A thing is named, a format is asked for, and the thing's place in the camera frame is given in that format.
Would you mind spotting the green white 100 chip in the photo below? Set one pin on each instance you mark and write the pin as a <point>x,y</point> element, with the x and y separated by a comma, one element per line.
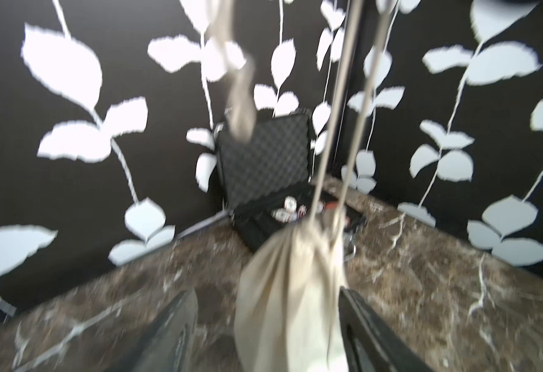
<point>284,216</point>

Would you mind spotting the black poker chip case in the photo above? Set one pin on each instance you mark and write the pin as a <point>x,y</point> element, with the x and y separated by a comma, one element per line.
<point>257,176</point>

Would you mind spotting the cream cloth bag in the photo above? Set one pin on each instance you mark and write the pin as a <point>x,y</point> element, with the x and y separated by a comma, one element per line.
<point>287,312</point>

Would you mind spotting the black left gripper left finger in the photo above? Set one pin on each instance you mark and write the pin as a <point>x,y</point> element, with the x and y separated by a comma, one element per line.
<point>166,345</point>

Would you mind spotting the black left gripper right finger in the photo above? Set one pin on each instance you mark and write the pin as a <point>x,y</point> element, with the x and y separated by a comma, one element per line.
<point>370,344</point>

